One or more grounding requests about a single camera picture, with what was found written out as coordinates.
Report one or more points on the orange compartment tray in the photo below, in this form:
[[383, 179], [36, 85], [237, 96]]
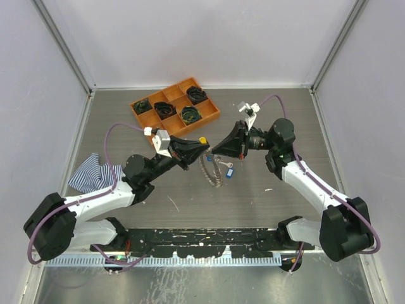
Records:
[[180, 108]]

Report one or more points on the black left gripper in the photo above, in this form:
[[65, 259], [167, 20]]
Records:
[[184, 151]]

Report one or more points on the dark rolled tie far left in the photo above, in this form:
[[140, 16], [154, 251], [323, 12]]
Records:
[[141, 106]]

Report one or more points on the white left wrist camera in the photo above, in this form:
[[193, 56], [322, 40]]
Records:
[[161, 143]]

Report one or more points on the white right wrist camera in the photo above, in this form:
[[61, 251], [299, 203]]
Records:
[[250, 111]]

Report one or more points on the black mounting base plate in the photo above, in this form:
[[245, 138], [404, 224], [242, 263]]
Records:
[[202, 243]]

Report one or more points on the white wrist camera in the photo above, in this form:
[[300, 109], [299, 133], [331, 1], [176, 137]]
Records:
[[250, 111], [161, 143]]

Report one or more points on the blue yellow rolled tie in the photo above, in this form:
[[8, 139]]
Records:
[[190, 115]]

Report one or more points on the slotted cable duct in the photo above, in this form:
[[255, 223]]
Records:
[[226, 260]]

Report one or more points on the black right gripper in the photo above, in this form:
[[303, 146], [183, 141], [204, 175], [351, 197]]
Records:
[[236, 144]]

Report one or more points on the left aluminium frame post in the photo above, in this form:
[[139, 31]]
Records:
[[60, 41]]

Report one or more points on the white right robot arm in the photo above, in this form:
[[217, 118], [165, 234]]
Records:
[[344, 228]]

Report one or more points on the blue striped cloth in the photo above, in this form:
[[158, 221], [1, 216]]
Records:
[[91, 176]]

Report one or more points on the aluminium corner post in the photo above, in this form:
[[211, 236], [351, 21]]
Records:
[[350, 21]]

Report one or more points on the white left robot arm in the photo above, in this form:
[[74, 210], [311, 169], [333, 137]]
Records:
[[60, 223]]

